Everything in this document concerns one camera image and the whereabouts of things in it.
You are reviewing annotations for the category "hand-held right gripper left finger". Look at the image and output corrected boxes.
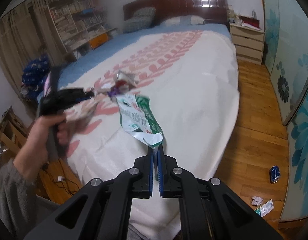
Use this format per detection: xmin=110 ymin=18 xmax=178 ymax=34
xmin=24 ymin=147 xmax=154 ymax=240

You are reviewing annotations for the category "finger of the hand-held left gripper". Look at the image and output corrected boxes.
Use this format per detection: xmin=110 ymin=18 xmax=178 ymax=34
xmin=76 ymin=89 xmax=96 ymax=103

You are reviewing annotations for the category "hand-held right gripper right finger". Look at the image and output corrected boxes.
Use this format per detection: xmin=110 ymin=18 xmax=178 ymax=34
xmin=157 ymin=145 xmax=284 ymax=240

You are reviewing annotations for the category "green white plastic packet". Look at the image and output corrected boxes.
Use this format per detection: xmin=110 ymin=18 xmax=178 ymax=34
xmin=116 ymin=94 xmax=164 ymax=153

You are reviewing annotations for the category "person's left forearm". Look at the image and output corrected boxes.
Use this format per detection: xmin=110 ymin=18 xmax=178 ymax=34
xmin=0 ymin=140 xmax=57 ymax=240

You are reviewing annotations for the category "person's left hand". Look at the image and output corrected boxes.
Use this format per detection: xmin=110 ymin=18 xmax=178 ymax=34
xmin=31 ymin=112 xmax=73 ymax=159

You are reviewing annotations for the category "navy star print cloth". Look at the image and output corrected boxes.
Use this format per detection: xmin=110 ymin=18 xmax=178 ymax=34
xmin=21 ymin=52 xmax=51 ymax=98

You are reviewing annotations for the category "silver foil wrapper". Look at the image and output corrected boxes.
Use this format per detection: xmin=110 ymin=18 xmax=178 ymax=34
xmin=115 ymin=70 xmax=137 ymax=88

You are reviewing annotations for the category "blue bedsheet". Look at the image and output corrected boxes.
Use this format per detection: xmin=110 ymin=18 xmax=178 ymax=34
xmin=37 ymin=24 xmax=230 ymax=103

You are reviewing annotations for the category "orange storage box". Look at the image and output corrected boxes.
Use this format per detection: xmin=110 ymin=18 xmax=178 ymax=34
xmin=90 ymin=34 xmax=109 ymax=49

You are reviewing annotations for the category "wooden bookshelf with books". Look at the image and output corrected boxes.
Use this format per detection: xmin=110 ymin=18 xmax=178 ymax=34
xmin=47 ymin=0 xmax=118 ymax=62

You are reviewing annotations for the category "beige curtain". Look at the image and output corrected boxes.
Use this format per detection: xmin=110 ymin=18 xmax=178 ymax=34
xmin=0 ymin=0 xmax=59 ymax=85

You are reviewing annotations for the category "bed with patterned blanket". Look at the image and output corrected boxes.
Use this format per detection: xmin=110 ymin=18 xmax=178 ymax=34
xmin=61 ymin=30 xmax=240 ymax=238

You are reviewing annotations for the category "green checked pillow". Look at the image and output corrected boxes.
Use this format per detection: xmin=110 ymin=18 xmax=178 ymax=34
xmin=123 ymin=17 xmax=154 ymax=33
xmin=133 ymin=7 xmax=156 ymax=18

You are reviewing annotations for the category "small green white packet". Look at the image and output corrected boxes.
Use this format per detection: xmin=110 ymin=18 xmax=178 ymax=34
xmin=254 ymin=199 xmax=274 ymax=215

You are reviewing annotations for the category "blue drink can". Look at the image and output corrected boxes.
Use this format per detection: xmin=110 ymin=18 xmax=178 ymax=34
xmin=269 ymin=165 xmax=281 ymax=183

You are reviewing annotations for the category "white blue pillow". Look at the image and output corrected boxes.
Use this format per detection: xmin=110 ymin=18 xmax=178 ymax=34
xmin=160 ymin=16 xmax=205 ymax=26

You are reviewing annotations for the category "dark wooden headboard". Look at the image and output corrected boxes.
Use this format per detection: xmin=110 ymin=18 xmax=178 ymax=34
xmin=123 ymin=0 xmax=229 ymax=28

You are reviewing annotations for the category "floral sliding wardrobe door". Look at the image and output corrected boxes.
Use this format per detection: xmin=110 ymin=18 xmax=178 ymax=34
xmin=259 ymin=0 xmax=308 ymax=127
xmin=279 ymin=62 xmax=308 ymax=223

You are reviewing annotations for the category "beige nightstand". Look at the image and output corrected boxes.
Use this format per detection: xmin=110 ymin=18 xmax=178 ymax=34
xmin=229 ymin=22 xmax=265 ymax=64

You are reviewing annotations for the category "red box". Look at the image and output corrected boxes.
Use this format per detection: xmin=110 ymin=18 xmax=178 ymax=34
xmin=240 ymin=15 xmax=260 ymax=28

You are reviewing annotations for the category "wooden frame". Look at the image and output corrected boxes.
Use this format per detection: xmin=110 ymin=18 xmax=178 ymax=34
xmin=0 ymin=106 xmax=30 ymax=155

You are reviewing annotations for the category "black floor cable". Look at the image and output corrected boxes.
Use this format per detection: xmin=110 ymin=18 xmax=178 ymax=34
xmin=42 ymin=164 xmax=82 ymax=195

